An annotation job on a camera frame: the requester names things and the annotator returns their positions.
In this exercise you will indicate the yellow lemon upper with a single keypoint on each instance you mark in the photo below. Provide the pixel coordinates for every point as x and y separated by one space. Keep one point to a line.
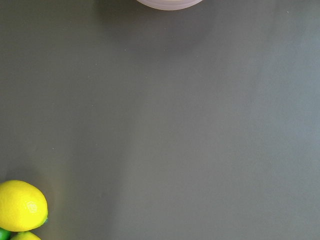
23 207

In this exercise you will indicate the yellow lemon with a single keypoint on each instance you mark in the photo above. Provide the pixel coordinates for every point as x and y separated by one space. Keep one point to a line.
23 207
26 235

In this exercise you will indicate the pink ice bowl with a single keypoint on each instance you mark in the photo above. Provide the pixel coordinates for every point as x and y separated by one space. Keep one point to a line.
169 5

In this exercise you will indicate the green lime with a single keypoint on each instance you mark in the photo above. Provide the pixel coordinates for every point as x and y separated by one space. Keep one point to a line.
5 234

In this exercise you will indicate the yellow lemon lower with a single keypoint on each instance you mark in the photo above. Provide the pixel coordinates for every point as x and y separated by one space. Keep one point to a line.
26 235

